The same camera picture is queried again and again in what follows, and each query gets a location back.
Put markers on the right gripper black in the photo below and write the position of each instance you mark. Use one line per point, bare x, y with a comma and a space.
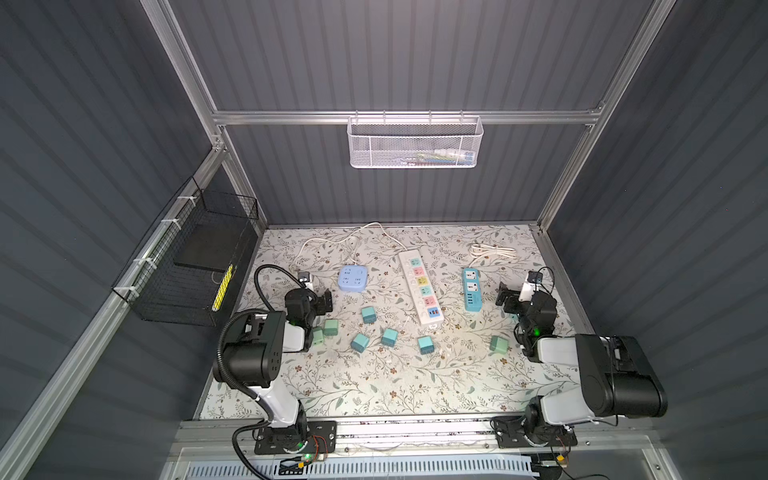
513, 301

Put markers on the long white power strip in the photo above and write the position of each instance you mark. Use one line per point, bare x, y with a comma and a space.
428, 309

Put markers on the black wire basket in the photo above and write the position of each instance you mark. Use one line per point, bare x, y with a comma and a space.
176, 277

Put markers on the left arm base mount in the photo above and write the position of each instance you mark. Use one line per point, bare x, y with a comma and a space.
303, 438

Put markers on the items in white basket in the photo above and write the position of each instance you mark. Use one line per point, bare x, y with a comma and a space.
441, 158

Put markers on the teal plug adapter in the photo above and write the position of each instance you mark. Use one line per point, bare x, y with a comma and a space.
389, 337
369, 315
425, 345
360, 343

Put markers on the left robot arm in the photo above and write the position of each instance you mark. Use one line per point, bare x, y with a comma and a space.
250, 349

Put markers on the teal power strip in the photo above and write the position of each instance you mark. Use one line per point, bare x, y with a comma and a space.
472, 290

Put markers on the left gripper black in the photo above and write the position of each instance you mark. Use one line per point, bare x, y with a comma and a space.
321, 303

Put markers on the blue square power socket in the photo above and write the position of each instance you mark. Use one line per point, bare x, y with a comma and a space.
353, 278

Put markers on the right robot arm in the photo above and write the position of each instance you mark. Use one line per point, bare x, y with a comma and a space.
615, 377

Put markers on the white wire mesh basket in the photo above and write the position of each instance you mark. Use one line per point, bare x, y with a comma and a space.
376, 142

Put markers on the green plug adapter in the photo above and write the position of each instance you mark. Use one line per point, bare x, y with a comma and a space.
331, 328
317, 336
499, 344

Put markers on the white vented cover strip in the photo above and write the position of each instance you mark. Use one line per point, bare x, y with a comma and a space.
482, 466

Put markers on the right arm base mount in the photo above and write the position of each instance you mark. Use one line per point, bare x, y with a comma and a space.
518, 432

